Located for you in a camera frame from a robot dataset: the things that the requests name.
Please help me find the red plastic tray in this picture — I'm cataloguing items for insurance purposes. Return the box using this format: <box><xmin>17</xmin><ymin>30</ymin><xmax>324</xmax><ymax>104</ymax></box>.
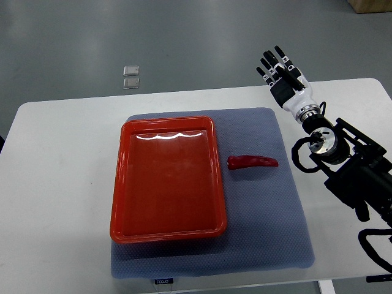
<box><xmin>110</xmin><ymin>116</ymin><xmax>227</xmax><ymax>244</ymax></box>

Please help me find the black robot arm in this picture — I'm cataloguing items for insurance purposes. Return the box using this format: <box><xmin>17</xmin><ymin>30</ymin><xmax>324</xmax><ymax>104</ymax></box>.
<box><xmin>257</xmin><ymin>46</ymin><xmax>391</xmax><ymax>225</ymax></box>

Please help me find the blue-grey mesh mat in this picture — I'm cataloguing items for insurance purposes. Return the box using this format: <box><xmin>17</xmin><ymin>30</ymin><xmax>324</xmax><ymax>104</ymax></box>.
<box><xmin>111</xmin><ymin>108</ymin><xmax>315</xmax><ymax>279</ymax></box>

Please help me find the white table leg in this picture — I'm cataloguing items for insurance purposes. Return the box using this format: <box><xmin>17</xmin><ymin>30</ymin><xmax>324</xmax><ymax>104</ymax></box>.
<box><xmin>318</xmin><ymin>280</ymin><xmax>336</xmax><ymax>294</ymax></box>

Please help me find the black mat label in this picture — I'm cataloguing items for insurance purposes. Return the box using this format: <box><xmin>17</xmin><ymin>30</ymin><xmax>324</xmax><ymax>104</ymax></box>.
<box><xmin>154</xmin><ymin>277</ymin><xmax>174</xmax><ymax>285</ymax></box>

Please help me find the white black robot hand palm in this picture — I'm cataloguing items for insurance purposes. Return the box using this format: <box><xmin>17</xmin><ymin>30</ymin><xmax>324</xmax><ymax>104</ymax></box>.
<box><xmin>270</xmin><ymin>67</ymin><xmax>320</xmax><ymax>119</ymax></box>

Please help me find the black cable loop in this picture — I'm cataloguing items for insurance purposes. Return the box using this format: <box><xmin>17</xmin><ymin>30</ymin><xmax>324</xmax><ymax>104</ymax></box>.
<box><xmin>291</xmin><ymin>137</ymin><xmax>321</xmax><ymax>173</ymax></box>

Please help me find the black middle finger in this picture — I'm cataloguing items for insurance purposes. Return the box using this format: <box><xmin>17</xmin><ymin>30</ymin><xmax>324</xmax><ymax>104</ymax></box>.
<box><xmin>263</xmin><ymin>50</ymin><xmax>283</xmax><ymax>69</ymax></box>

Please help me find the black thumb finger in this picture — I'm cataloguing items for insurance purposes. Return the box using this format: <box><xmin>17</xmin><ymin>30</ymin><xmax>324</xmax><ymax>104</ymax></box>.
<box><xmin>281</xmin><ymin>66</ymin><xmax>303</xmax><ymax>89</ymax></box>

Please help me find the upper floor socket plate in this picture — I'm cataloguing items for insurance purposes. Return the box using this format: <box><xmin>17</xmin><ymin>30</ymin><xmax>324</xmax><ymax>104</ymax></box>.
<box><xmin>123</xmin><ymin>66</ymin><xmax>139</xmax><ymax>77</ymax></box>

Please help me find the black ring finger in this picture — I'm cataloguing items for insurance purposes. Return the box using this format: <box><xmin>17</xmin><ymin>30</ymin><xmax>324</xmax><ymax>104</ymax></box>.
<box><xmin>260</xmin><ymin>58</ymin><xmax>277</xmax><ymax>80</ymax></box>

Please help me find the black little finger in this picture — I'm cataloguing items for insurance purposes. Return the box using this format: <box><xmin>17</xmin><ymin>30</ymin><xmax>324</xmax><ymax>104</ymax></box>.
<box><xmin>256</xmin><ymin>67</ymin><xmax>275</xmax><ymax>87</ymax></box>

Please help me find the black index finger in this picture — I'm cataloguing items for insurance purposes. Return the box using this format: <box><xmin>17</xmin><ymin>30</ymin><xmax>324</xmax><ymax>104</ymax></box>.
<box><xmin>274</xmin><ymin>45</ymin><xmax>295</xmax><ymax>68</ymax></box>

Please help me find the cardboard box corner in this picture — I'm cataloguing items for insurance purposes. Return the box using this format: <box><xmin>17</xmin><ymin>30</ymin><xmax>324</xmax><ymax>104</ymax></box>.
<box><xmin>348</xmin><ymin>0</ymin><xmax>391</xmax><ymax>14</ymax></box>

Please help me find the red pepper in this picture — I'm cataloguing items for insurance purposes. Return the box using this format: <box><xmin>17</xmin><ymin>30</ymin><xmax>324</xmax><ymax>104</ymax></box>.
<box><xmin>227</xmin><ymin>155</ymin><xmax>279</xmax><ymax>170</ymax></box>

